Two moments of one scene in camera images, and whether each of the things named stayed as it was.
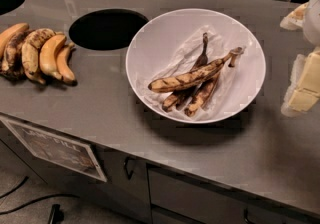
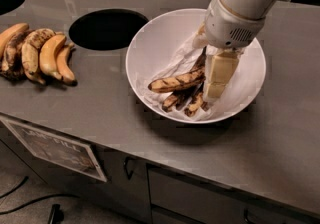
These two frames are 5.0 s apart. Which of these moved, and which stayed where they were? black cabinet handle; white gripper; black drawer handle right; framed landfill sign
Moved: white gripper
Stayed: black cabinet handle; black drawer handle right; framed landfill sign
